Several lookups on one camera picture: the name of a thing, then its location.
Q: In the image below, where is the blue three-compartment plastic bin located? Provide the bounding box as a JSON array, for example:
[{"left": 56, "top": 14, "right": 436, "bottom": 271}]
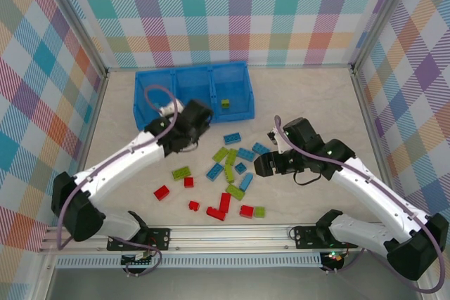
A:
[{"left": 135, "top": 62, "right": 257, "bottom": 132}]

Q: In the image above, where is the small circuit board with LEDs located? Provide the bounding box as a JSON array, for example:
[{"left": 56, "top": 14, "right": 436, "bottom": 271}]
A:
[{"left": 322, "top": 249, "right": 347, "bottom": 264}]

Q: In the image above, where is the small green circuit board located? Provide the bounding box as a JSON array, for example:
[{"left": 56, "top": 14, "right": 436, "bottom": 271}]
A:
[{"left": 121, "top": 251, "right": 155, "bottom": 266}]

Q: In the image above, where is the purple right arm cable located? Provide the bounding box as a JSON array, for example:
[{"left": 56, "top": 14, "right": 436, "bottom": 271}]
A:
[{"left": 274, "top": 115, "right": 444, "bottom": 294}]

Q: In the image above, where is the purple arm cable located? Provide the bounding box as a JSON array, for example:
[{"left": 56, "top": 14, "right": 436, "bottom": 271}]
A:
[
  {"left": 57, "top": 84, "right": 179, "bottom": 250},
  {"left": 274, "top": 115, "right": 444, "bottom": 294}
]

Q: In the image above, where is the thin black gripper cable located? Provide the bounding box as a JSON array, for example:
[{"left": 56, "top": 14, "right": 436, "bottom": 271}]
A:
[{"left": 293, "top": 169, "right": 323, "bottom": 186}]

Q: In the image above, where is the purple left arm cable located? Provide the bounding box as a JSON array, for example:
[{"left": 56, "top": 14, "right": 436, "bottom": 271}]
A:
[{"left": 57, "top": 84, "right": 179, "bottom": 250}]

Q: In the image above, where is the aluminium frame bar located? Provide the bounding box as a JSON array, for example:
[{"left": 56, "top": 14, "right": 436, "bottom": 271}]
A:
[{"left": 107, "top": 63, "right": 354, "bottom": 71}]

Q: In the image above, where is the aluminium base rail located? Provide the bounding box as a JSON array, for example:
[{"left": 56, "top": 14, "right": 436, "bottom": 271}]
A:
[{"left": 38, "top": 224, "right": 370, "bottom": 255}]

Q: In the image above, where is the aluminium frame post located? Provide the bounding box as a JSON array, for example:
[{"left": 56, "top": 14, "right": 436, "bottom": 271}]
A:
[
  {"left": 350, "top": 0, "right": 416, "bottom": 72},
  {"left": 37, "top": 0, "right": 109, "bottom": 78}
]

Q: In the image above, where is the slotted white cable duct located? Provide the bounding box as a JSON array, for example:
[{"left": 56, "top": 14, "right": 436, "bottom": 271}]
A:
[{"left": 56, "top": 256, "right": 323, "bottom": 268}]

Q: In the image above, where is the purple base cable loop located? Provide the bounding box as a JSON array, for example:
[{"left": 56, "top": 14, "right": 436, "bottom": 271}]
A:
[{"left": 122, "top": 240, "right": 163, "bottom": 277}]

